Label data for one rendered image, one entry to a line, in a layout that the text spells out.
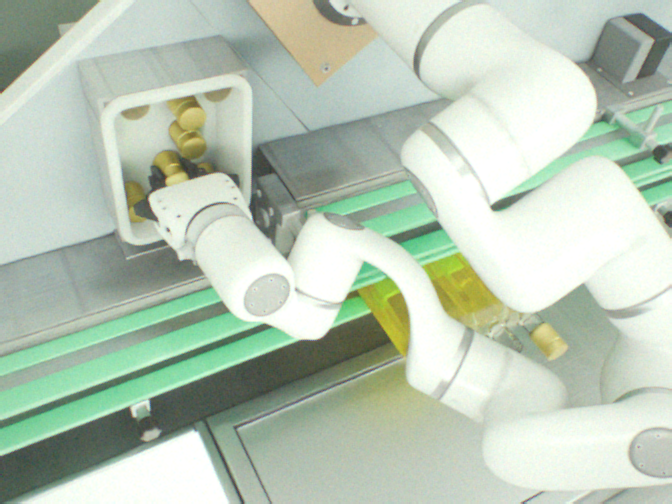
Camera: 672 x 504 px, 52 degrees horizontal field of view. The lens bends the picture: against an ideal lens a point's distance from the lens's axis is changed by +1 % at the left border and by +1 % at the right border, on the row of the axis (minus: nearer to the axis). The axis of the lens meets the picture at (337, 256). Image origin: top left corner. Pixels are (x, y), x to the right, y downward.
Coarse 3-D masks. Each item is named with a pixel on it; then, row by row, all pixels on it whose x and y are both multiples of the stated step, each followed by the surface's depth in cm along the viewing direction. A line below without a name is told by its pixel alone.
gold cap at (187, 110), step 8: (192, 96) 83; (168, 104) 84; (176, 104) 82; (184, 104) 81; (192, 104) 81; (200, 104) 83; (176, 112) 82; (184, 112) 81; (192, 112) 81; (200, 112) 82; (184, 120) 82; (192, 120) 82; (200, 120) 83; (184, 128) 83; (192, 128) 83
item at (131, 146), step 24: (144, 96) 74; (168, 96) 75; (240, 96) 81; (120, 120) 83; (144, 120) 84; (168, 120) 86; (216, 120) 90; (240, 120) 83; (120, 144) 85; (144, 144) 87; (168, 144) 89; (216, 144) 93; (240, 144) 86; (120, 168) 79; (144, 168) 89; (216, 168) 96; (240, 168) 89; (120, 192) 81; (240, 192) 92; (120, 216) 84; (144, 240) 89
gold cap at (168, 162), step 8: (160, 152) 89; (168, 152) 89; (160, 160) 88; (168, 160) 88; (176, 160) 88; (160, 168) 88; (168, 168) 87; (176, 168) 87; (184, 168) 88; (168, 176) 87; (176, 176) 87; (184, 176) 88; (168, 184) 87
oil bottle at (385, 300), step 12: (360, 288) 104; (372, 288) 100; (384, 288) 99; (396, 288) 100; (372, 300) 101; (384, 300) 98; (396, 300) 98; (372, 312) 102; (384, 312) 99; (396, 312) 97; (408, 312) 97; (384, 324) 100; (396, 324) 97; (408, 324) 95; (396, 336) 98; (408, 336) 95
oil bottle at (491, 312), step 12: (444, 264) 104; (456, 264) 105; (468, 264) 105; (456, 276) 103; (468, 276) 103; (456, 288) 102; (468, 288) 102; (480, 288) 102; (468, 300) 100; (480, 300) 100; (492, 300) 101; (480, 312) 99; (492, 312) 99; (504, 312) 100; (480, 324) 99; (492, 324) 99
